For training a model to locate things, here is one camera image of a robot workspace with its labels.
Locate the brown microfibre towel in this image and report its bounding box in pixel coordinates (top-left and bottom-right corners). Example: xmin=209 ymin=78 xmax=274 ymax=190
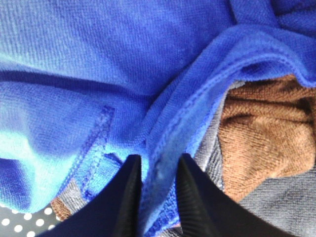
xmin=51 ymin=75 xmax=316 ymax=222

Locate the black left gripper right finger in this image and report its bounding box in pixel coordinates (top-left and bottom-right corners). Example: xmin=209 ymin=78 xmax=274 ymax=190
xmin=178 ymin=154 xmax=281 ymax=237

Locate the grey microfibre towel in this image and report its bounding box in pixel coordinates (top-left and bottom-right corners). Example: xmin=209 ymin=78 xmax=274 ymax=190
xmin=57 ymin=82 xmax=316 ymax=237

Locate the blue microfibre towel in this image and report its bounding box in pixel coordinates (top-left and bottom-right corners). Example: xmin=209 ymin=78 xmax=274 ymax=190
xmin=0 ymin=0 xmax=316 ymax=237

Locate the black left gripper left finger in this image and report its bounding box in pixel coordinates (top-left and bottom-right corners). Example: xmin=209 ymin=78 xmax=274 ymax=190
xmin=41 ymin=155 xmax=141 ymax=237

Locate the grey perforated laundry basket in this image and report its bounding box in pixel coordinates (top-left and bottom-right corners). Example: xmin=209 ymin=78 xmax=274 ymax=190
xmin=0 ymin=204 xmax=61 ymax=237

